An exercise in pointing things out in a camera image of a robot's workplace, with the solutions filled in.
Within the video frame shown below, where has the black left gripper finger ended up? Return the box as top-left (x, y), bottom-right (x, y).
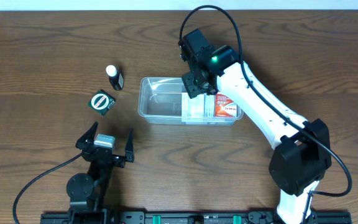
top-left (75, 121), bottom-right (98, 149)
top-left (124, 130), bottom-right (134, 162)

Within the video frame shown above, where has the blue white medicine box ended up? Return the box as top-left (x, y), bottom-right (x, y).
top-left (181, 93), bottom-right (216, 123)

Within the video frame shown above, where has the orange red medicine box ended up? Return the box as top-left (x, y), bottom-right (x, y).
top-left (214, 93), bottom-right (238, 118)

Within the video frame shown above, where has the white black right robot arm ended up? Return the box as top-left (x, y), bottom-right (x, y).
top-left (178, 29), bottom-right (332, 223)

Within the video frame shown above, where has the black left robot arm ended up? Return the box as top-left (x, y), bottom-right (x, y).
top-left (66, 123), bottom-right (135, 224)

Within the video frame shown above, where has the clear plastic container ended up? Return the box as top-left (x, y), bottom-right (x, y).
top-left (138, 77), bottom-right (244, 126)

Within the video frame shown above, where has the green Zam-Buk box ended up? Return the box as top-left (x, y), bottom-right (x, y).
top-left (88, 89), bottom-right (116, 116)

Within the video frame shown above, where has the dark bottle white cap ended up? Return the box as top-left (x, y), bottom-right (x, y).
top-left (106, 65), bottom-right (124, 91)

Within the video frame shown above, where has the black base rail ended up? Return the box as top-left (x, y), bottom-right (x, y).
top-left (40, 208), bottom-right (352, 224)

